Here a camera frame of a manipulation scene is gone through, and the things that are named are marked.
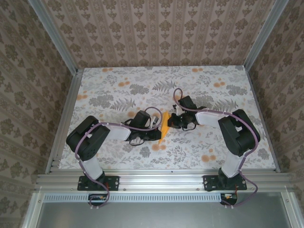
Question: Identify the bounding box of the aluminium table edge rail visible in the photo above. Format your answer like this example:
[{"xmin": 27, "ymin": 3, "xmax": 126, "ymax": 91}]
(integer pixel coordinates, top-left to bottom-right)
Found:
[
  {"xmin": 46, "ymin": 68, "xmax": 84, "ymax": 175},
  {"xmin": 244, "ymin": 66, "xmax": 281, "ymax": 173}
]

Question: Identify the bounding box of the aluminium frame post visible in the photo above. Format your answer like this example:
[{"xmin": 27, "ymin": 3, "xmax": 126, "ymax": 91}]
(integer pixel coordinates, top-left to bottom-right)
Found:
[
  {"xmin": 30, "ymin": 0, "xmax": 83, "ymax": 75},
  {"xmin": 244, "ymin": 0, "xmax": 289, "ymax": 69}
]

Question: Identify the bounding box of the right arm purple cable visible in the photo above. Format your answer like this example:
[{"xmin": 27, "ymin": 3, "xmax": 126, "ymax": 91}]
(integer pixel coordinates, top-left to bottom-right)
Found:
[{"xmin": 173, "ymin": 88, "xmax": 260, "ymax": 208}]

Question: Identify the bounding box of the thin black camera cable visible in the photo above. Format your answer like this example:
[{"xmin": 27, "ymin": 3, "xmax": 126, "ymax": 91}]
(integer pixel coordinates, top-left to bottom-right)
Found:
[
  {"xmin": 128, "ymin": 138, "xmax": 147, "ymax": 146},
  {"xmin": 181, "ymin": 123, "xmax": 198, "ymax": 132}
]

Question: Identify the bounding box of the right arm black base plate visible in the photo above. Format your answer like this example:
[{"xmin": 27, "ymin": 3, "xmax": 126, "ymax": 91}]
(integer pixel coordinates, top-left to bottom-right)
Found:
[{"xmin": 203, "ymin": 175, "xmax": 247, "ymax": 192}]

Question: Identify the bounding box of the right thin black camera cable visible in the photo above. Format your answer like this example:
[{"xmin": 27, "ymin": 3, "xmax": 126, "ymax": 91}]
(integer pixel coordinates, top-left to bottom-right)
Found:
[{"xmin": 181, "ymin": 123, "xmax": 198, "ymax": 132}]

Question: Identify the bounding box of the left thin black camera cable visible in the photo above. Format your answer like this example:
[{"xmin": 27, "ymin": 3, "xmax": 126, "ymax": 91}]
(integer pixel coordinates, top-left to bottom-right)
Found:
[{"xmin": 128, "ymin": 138, "xmax": 147, "ymax": 146}]

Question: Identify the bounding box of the grey slotted cable duct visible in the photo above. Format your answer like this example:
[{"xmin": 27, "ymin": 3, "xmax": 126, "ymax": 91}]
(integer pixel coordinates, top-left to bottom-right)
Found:
[{"xmin": 44, "ymin": 192, "xmax": 221, "ymax": 203}]

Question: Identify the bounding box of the small black electronics board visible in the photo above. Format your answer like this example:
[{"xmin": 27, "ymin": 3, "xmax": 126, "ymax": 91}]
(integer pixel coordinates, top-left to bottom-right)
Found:
[
  {"xmin": 88, "ymin": 193, "xmax": 107, "ymax": 206},
  {"xmin": 220, "ymin": 192, "xmax": 238, "ymax": 205}
]

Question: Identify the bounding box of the floral patterned table mat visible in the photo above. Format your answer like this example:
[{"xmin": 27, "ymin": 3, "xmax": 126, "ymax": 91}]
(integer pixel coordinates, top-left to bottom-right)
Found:
[{"xmin": 58, "ymin": 67, "xmax": 278, "ymax": 171}]

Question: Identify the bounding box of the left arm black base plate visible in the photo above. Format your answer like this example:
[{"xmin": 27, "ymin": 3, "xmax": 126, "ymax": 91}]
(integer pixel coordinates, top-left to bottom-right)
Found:
[{"xmin": 77, "ymin": 175, "xmax": 120, "ymax": 191}]

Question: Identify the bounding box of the grey sheet metal panel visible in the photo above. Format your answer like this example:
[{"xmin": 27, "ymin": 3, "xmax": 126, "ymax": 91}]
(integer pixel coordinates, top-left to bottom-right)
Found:
[{"xmin": 22, "ymin": 192, "xmax": 304, "ymax": 228}]

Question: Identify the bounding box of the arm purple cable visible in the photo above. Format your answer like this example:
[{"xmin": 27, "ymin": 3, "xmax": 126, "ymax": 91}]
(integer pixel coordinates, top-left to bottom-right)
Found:
[
  {"xmin": 173, "ymin": 88, "xmax": 260, "ymax": 208},
  {"xmin": 75, "ymin": 106, "xmax": 163, "ymax": 210}
]

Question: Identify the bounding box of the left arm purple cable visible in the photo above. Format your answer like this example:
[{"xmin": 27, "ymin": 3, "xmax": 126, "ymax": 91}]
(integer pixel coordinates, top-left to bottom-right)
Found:
[{"xmin": 75, "ymin": 106, "xmax": 163, "ymax": 210}]

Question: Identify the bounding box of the wide aluminium extrusion beam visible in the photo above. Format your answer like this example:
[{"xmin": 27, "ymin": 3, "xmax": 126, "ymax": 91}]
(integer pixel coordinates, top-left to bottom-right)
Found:
[{"xmin": 35, "ymin": 173, "xmax": 292, "ymax": 192}]

